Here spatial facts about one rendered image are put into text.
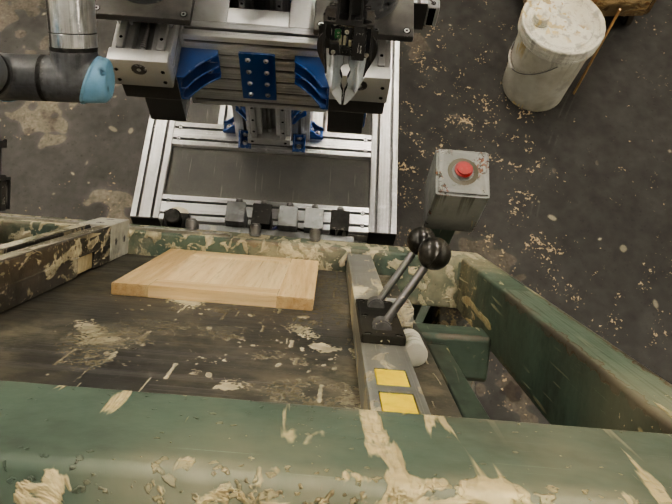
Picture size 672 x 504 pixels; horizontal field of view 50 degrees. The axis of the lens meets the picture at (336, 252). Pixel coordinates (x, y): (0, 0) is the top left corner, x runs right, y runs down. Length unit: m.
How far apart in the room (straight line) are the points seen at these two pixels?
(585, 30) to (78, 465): 2.57
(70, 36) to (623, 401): 0.95
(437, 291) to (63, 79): 0.83
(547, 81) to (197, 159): 1.29
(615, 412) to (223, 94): 1.44
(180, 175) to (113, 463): 2.12
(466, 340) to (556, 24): 1.73
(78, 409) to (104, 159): 2.39
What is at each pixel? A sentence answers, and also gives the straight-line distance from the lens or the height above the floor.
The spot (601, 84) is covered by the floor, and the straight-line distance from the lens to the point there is 3.13.
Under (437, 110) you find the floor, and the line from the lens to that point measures 2.86.
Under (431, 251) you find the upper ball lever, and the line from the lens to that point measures 0.80.
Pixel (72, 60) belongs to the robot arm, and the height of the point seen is 1.34.
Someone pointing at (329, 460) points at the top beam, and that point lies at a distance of 0.35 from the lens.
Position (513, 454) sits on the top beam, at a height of 1.91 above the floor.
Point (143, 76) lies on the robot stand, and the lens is 1.73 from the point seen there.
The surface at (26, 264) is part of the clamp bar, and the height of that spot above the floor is 1.34.
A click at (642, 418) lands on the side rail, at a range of 0.69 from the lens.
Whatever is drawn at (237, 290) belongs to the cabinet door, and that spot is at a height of 1.22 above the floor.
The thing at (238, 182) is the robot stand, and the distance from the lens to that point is 2.40.
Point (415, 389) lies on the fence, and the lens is 0.66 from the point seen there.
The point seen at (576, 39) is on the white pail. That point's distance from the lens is 2.74.
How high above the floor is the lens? 2.27
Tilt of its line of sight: 65 degrees down
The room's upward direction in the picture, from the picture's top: 7 degrees clockwise
